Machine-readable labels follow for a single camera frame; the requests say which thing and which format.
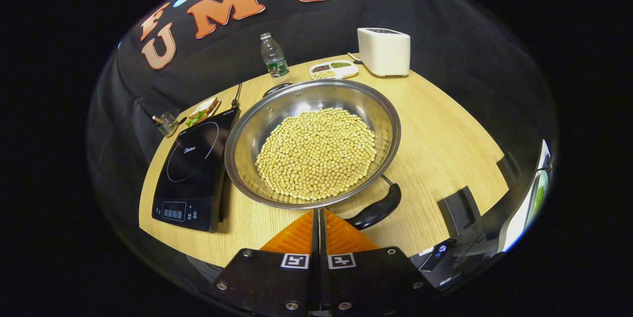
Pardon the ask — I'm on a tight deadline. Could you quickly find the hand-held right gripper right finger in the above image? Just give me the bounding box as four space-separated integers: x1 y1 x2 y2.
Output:
320 208 437 315

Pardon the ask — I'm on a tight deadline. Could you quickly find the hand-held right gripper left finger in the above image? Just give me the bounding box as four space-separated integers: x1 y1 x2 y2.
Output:
213 208 320 315

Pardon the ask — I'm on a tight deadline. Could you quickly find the black induction cooktop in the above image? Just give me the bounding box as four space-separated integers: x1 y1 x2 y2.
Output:
152 107 241 232

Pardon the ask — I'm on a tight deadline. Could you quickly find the stainless steel pot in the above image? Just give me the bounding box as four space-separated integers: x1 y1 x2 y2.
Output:
224 78 402 231

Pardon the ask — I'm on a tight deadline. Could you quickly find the small black device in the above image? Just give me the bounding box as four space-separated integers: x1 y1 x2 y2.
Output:
419 239 456 274

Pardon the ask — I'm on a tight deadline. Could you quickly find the black table clamp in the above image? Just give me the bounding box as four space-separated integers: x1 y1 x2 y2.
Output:
496 151 523 189
438 186 483 238

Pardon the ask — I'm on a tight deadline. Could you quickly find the pile of soybeans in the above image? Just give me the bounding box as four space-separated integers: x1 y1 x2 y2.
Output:
255 108 377 201

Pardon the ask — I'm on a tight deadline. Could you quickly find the sandwich on white plate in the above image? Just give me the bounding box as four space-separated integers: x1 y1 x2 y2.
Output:
185 97 221 128

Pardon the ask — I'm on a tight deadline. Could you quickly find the computer monitor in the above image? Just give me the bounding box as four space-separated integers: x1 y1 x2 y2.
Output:
502 139 553 253

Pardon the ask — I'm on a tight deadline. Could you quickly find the white divided bean tray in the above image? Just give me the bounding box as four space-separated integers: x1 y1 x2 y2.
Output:
310 60 360 80

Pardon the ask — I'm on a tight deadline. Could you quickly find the clear plastic water bottle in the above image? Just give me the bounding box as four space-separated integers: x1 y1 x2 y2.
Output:
261 33 290 79

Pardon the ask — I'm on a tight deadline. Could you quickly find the white toaster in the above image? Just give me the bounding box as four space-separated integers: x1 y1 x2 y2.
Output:
357 28 411 77

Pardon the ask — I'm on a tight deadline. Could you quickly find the black backdrop cloth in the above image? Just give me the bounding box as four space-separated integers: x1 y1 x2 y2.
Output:
87 0 559 238

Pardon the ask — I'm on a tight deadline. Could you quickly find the small wire basket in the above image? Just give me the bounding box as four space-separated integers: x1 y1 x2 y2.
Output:
152 111 180 138

